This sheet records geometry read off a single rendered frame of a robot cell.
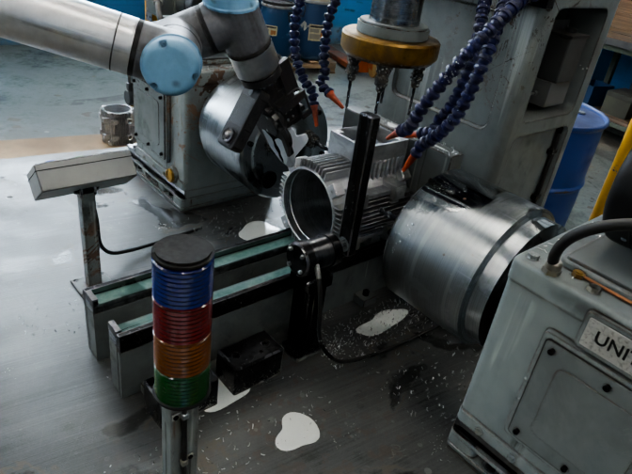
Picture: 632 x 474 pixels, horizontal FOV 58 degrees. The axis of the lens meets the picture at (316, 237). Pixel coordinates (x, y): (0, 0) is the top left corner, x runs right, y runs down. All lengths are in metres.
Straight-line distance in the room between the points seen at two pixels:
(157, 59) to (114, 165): 0.37
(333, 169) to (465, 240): 0.31
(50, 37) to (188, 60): 0.17
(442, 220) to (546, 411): 0.30
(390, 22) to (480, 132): 0.31
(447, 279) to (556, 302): 0.18
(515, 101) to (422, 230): 0.37
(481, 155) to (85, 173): 0.76
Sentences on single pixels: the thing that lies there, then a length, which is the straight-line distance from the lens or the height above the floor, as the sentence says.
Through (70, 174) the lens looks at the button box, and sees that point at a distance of 1.07.
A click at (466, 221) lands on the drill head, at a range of 0.88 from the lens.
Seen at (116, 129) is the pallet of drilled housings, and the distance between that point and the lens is 3.58.
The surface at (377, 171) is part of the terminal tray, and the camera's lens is 1.11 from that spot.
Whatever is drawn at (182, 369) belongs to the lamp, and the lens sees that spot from 0.62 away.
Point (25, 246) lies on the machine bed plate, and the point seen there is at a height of 0.80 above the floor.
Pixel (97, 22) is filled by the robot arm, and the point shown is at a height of 1.36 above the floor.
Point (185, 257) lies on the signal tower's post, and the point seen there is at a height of 1.22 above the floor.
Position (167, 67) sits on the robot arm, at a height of 1.32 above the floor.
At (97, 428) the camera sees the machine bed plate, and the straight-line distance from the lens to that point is 0.96.
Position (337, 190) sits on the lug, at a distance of 1.02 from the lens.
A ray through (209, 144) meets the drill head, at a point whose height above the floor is 1.02.
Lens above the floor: 1.52
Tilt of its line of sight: 30 degrees down
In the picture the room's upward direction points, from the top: 8 degrees clockwise
